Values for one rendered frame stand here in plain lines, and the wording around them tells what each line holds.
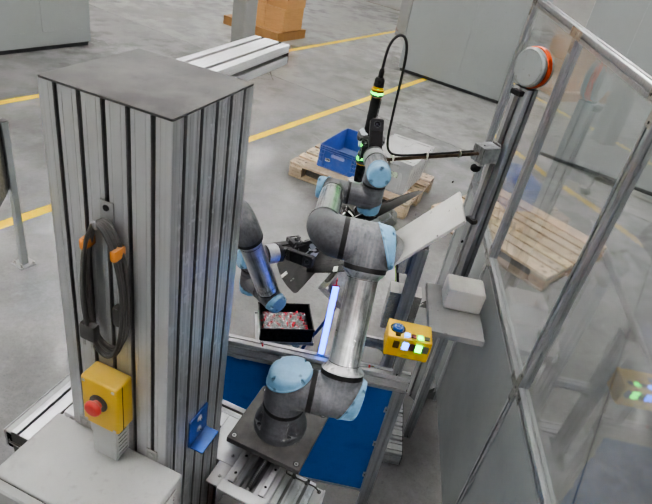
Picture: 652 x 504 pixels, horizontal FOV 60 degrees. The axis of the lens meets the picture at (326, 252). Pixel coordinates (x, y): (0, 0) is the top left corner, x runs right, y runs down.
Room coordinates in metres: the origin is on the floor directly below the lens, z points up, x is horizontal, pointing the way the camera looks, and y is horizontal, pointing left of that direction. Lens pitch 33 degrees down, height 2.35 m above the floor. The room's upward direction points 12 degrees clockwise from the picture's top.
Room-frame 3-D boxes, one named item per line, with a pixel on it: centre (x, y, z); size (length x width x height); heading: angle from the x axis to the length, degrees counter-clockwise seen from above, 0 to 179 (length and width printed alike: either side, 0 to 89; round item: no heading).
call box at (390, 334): (1.58, -0.35, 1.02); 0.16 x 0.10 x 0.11; 89
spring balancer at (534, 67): (2.35, -0.66, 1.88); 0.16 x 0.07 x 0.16; 34
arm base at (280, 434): (1.09, 0.03, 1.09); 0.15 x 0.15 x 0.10
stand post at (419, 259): (2.08, -0.40, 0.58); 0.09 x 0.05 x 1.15; 179
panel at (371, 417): (1.59, 0.04, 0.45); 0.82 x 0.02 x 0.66; 89
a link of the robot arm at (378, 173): (1.67, -0.11, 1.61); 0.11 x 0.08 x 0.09; 9
